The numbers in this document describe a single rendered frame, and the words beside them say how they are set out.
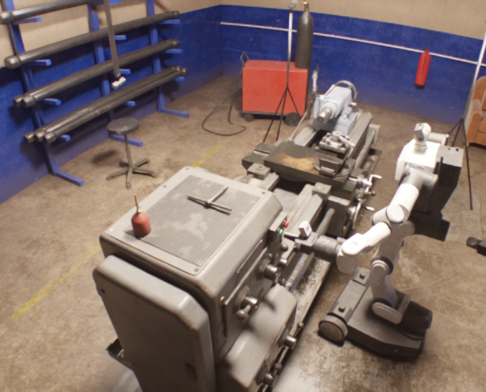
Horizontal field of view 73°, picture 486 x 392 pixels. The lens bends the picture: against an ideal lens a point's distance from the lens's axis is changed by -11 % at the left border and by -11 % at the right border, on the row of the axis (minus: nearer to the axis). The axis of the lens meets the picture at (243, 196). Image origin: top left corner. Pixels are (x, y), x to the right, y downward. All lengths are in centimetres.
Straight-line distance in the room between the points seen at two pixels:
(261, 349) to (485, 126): 452
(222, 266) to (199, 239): 13
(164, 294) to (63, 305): 191
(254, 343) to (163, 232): 63
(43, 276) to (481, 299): 358
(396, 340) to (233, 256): 156
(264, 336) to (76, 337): 156
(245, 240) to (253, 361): 55
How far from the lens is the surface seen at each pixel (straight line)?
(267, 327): 166
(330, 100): 292
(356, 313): 258
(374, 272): 229
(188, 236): 127
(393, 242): 214
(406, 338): 258
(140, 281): 123
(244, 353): 157
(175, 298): 116
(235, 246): 126
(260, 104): 512
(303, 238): 138
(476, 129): 547
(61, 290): 314
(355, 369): 256
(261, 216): 138
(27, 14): 386
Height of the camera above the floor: 219
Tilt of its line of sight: 36 degrees down
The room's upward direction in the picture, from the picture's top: straight up
